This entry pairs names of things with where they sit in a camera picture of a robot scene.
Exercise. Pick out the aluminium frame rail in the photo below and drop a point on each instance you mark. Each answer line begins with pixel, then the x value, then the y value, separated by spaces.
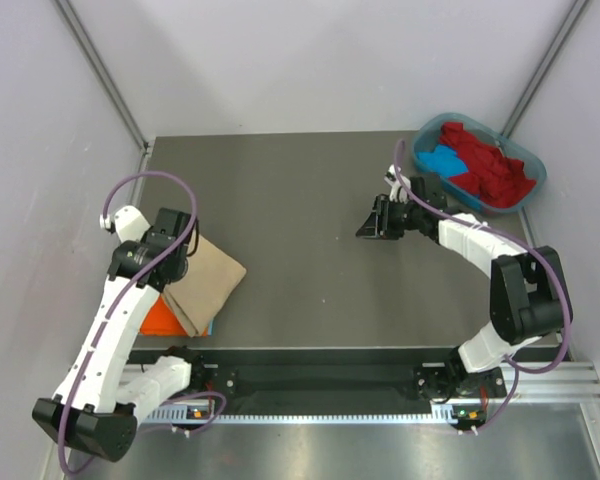
pixel 570 382

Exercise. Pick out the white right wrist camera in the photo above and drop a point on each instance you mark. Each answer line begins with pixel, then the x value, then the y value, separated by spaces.
pixel 399 185

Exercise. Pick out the right aluminium corner post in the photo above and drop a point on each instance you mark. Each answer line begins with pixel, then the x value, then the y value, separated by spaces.
pixel 566 28

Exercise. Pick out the red t shirt in basket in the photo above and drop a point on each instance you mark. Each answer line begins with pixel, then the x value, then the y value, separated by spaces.
pixel 495 179

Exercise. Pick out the left aluminium corner post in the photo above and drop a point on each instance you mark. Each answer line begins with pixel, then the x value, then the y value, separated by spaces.
pixel 79 33

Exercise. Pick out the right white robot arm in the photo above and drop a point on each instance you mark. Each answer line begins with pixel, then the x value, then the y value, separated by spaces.
pixel 528 298

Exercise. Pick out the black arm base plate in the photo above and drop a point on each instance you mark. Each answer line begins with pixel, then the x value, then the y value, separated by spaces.
pixel 411 373

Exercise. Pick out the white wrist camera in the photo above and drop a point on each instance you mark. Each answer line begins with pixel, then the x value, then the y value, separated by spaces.
pixel 127 223
pixel 399 185

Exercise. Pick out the beige t shirt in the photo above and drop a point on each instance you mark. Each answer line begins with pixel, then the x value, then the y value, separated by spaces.
pixel 199 297

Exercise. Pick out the aluminium corner post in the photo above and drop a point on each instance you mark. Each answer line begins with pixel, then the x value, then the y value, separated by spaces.
pixel 79 33
pixel 566 28

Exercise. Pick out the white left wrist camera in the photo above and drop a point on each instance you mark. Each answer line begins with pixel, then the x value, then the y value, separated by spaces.
pixel 127 223

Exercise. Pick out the teal plastic basket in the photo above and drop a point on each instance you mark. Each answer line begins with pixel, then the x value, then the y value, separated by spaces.
pixel 427 138

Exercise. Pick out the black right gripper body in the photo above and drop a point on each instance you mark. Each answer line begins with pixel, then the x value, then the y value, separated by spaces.
pixel 394 218

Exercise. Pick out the orange folded t shirt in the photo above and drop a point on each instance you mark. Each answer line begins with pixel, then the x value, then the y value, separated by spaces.
pixel 161 321

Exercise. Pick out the blue t shirt in basket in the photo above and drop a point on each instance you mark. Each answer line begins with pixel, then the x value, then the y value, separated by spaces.
pixel 443 161

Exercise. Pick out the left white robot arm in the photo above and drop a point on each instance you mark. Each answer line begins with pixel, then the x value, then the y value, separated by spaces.
pixel 92 411

